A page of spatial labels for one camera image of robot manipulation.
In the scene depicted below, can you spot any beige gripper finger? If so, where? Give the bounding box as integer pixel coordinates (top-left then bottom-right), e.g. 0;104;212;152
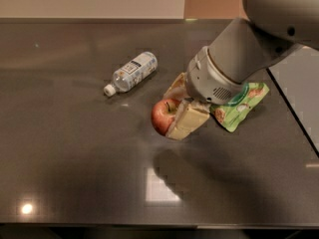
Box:
165;100;210;140
162;73;188;101

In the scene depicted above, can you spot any red apple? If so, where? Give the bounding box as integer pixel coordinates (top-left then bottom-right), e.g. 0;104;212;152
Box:
151;99;180;135

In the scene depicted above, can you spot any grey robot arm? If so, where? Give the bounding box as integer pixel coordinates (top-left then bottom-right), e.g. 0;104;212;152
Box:
164;0;319;140

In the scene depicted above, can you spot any clear plastic water bottle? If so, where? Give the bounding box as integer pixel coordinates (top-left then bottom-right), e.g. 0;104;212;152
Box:
104;52;158;97

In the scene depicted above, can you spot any green snack bag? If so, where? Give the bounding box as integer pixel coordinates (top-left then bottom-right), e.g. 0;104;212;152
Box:
210;83;269;132

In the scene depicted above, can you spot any grey side table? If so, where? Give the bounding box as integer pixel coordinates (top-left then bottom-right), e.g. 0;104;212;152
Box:
268;47;319;153

